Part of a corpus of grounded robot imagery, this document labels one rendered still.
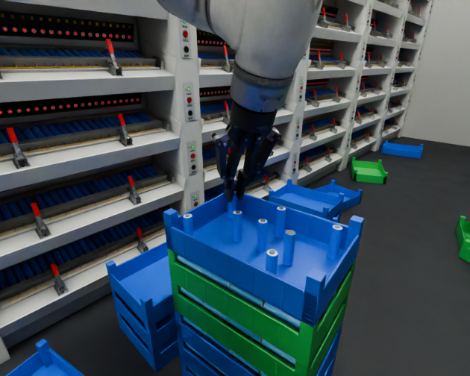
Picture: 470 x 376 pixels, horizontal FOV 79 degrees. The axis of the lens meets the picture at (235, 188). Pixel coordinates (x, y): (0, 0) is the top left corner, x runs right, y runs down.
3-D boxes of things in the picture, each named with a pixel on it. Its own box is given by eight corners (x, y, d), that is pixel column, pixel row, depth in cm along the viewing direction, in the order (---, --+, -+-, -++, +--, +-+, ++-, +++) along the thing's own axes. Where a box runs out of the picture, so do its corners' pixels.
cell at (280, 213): (285, 234, 59) (287, 207, 56) (280, 239, 57) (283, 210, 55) (277, 232, 60) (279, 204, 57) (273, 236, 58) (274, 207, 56)
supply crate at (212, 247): (356, 255, 53) (365, 217, 50) (313, 328, 38) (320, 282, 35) (230, 209, 70) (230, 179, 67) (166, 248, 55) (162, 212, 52)
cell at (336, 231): (339, 256, 52) (345, 225, 50) (336, 261, 51) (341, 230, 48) (329, 252, 53) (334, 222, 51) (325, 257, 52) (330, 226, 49)
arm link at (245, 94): (306, 80, 41) (293, 116, 45) (277, 51, 46) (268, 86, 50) (248, 81, 37) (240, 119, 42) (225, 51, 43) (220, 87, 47)
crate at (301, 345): (350, 288, 56) (356, 255, 53) (307, 368, 42) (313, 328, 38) (230, 236, 73) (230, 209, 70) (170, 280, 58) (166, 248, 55)
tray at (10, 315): (186, 242, 115) (190, 217, 107) (1, 338, 75) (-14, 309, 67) (158, 212, 125) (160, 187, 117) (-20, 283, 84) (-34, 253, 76)
